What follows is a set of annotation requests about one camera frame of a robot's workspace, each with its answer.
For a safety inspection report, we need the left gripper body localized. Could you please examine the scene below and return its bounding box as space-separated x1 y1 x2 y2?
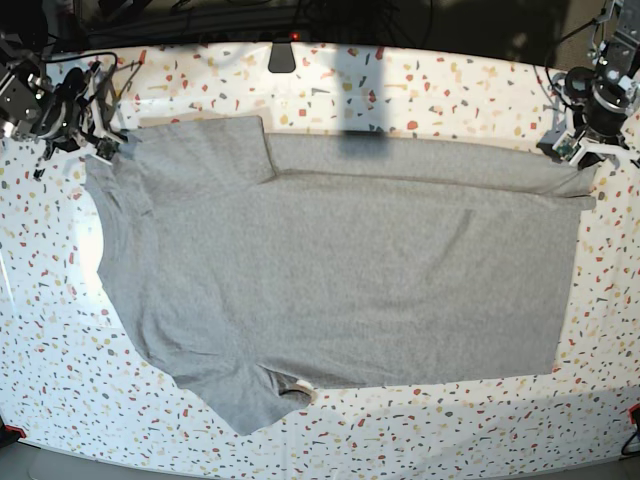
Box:
558 67 639 168

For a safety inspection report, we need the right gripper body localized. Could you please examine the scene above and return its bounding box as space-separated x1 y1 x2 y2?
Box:
39 64 127 155

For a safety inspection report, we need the grey T-shirt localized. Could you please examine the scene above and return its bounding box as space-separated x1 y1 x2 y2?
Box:
85 118 595 435

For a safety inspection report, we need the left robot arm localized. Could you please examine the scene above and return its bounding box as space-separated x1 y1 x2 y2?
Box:
549 1 639 170

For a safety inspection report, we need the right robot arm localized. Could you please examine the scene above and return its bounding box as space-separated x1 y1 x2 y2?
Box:
1 36 126 162

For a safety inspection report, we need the black table clamp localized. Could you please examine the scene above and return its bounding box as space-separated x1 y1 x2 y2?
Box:
268 42 296 74

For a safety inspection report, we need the red corner clamp right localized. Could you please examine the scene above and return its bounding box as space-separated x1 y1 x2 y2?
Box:
628 404 640 431

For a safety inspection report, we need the red corner clamp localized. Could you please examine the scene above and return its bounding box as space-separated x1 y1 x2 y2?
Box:
628 404 640 431
0 425 26 448

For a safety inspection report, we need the red corner clamp left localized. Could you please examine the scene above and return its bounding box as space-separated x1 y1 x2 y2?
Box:
0 425 26 448

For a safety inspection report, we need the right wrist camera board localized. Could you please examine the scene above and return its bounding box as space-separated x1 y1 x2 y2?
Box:
96 138 121 165

